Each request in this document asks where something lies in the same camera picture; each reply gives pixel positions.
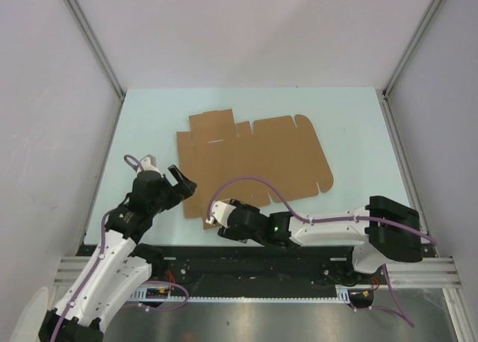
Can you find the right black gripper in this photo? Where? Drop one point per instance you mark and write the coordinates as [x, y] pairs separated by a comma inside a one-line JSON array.
[[228, 233]]

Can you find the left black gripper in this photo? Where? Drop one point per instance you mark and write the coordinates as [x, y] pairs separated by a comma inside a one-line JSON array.
[[185, 187]]

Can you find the brown cardboard box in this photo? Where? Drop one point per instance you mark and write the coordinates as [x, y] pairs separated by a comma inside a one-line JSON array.
[[255, 162]]

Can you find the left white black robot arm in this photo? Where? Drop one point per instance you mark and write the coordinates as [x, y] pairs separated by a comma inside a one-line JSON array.
[[87, 308]]

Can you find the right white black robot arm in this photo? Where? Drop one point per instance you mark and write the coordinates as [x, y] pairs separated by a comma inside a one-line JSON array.
[[380, 232]]

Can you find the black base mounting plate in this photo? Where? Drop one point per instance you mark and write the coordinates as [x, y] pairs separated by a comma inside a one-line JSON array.
[[241, 268]]

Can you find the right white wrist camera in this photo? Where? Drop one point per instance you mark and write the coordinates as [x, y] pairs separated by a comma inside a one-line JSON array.
[[219, 213]]

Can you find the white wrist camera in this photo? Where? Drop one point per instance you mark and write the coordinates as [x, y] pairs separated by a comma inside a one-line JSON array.
[[219, 213], [148, 163]]

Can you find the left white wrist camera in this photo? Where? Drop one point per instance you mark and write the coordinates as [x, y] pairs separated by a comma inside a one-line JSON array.
[[148, 163]]

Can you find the grey slotted cable duct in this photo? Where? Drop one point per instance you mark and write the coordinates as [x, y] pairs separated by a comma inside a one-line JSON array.
[[340, 295]]

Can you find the right aluminium side rail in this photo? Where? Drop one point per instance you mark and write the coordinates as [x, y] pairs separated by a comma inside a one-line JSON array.
[[402, 161]]

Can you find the left aluminium corner post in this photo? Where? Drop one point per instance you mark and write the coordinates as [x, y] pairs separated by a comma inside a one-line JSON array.
[[95, 46]]

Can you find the aluminium corner post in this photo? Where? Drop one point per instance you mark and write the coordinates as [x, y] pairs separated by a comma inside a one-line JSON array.
[[95, 46], [425, 21]]

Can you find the right aluminium corner post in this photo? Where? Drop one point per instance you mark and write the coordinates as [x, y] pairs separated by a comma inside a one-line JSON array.
[[425, 21]]

